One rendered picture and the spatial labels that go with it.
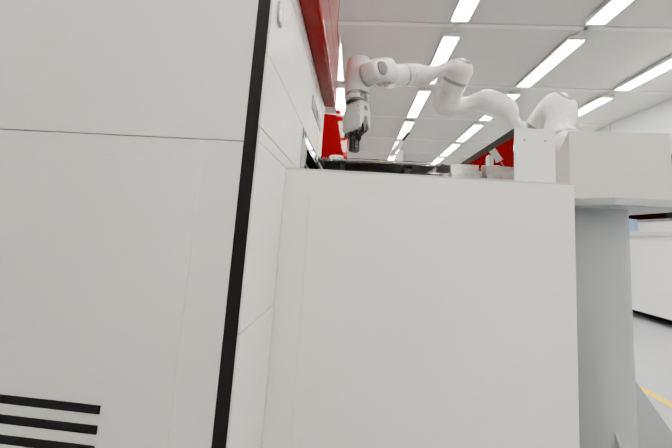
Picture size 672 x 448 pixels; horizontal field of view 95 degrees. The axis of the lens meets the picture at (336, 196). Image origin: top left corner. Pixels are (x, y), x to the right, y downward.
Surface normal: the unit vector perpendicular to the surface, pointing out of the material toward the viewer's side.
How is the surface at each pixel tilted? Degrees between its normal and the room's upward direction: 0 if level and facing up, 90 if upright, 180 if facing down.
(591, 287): 90
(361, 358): 90
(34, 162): 90
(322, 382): 90
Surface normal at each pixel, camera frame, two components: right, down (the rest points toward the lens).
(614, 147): -0.11, -0.12
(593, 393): -0.74, -0.13
